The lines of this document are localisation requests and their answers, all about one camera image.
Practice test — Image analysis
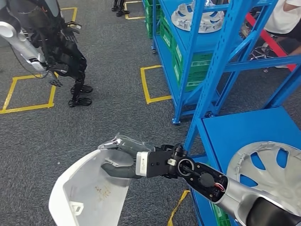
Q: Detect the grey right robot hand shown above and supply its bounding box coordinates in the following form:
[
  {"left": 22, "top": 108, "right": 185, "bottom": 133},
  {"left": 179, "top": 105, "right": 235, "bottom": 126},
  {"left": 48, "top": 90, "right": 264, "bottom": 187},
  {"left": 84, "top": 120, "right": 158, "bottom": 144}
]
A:
[{"left": 97, "top": 135, "right": 156, "bottom": 180}]

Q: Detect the white plastic shell part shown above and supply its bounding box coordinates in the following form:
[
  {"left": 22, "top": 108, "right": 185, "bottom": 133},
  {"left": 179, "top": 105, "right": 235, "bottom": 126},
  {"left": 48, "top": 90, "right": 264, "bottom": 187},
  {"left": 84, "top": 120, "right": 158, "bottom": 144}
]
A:
[{"left": 48, "top": 149, "right": 137, "bottom": 226}]

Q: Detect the blue metal shelf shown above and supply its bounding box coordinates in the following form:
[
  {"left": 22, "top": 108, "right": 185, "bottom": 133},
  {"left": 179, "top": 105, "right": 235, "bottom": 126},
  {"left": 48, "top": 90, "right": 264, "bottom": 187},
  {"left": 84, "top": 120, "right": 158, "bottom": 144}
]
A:
[
  {"left": 183, "top": 0, "right": 301, "bottom": 226},
  {"left": 142, "top": 0, "right": 244, "bottom": 125}
]

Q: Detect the yellow floor tape square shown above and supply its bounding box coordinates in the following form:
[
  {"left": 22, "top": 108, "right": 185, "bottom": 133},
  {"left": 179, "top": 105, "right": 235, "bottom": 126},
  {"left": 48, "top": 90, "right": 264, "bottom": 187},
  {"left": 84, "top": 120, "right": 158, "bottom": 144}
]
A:
[{"left": 167, "top": 190, "right": 191, "bottom": 226}]

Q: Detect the black silver humanoid robot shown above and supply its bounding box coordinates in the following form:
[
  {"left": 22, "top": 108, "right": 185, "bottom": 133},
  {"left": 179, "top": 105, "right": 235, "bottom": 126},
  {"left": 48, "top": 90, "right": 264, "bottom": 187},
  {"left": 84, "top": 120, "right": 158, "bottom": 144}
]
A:
[{"left": 0, "top": 0, "right": 94, "bottom": 108}]

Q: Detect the silver wheel hubcap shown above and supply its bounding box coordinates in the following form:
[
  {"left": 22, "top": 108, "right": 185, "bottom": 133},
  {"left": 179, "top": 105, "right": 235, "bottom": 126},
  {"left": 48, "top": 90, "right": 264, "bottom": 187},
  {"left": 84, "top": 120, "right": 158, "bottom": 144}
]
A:
[
  {"left": 226, "top": 141, "right": 301, "bottom": 219},
  {"left": 171, "top": 0, "right": 225, "bottom": 34}
]

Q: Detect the black stool chrome base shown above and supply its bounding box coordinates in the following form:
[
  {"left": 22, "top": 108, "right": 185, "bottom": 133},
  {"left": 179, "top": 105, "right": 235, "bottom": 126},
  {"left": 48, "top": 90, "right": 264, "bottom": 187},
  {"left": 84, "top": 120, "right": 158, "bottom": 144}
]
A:
[{"left": 249, "top": 45, "right": 271, "bottom": 62}]

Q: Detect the red barrier belt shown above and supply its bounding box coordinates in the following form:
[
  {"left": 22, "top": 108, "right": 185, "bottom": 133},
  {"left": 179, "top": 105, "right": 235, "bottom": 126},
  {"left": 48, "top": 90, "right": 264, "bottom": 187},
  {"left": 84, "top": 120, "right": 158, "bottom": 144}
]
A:
[{"left": 246, "top": 13, "right": 298, "bottom": 73}]

